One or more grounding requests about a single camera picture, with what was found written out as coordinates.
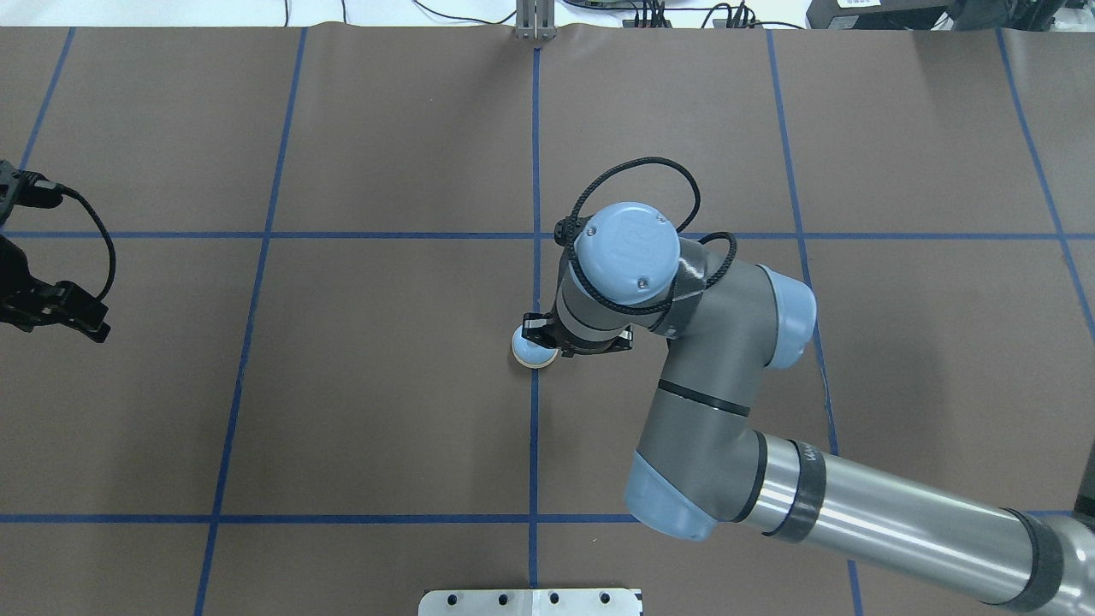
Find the aluminium frame post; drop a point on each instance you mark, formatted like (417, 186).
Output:
(535, 20)

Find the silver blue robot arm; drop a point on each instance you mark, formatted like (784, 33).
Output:
(308, 405)

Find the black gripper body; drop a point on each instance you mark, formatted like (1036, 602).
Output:
(536, 327)

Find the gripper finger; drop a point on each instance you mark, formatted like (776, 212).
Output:
(33, 190)
(66, 303)

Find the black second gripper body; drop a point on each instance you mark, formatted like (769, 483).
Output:
(34, 299)

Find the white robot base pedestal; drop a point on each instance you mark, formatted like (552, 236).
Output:
(565, 601)

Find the light blue call bell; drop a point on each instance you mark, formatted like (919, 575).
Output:
(530, 354)

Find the black box device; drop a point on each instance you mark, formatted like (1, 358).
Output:
(877, 15)

